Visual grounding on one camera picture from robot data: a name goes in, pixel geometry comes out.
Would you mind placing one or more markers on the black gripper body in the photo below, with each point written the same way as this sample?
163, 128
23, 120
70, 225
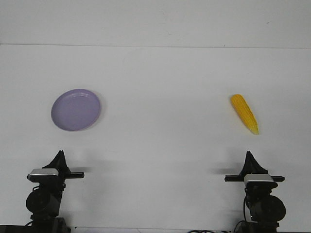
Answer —
253, 187
57, 185

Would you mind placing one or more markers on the purple round plate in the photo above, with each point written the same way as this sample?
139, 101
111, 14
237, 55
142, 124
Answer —
76, 110

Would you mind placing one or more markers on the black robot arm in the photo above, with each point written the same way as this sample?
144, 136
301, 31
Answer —
45, 199
262, 211

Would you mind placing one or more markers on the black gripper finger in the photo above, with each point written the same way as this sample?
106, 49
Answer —
65, 166
254, 166
57, 161
245, 168

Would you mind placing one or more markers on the yellow corn cob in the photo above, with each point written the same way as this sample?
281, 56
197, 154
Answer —
245, 113

